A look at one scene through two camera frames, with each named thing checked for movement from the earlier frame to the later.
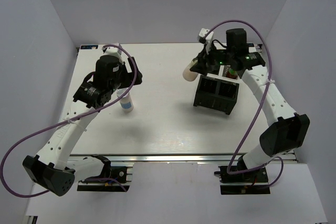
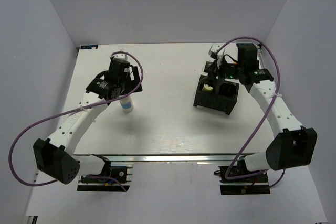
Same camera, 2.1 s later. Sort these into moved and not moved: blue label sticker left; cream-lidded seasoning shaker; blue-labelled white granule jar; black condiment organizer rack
Moved: cream-lidded seasoning shaker
Not moved: black condiment organizer rack; blue label sticker left; blue-labelled white granule jar
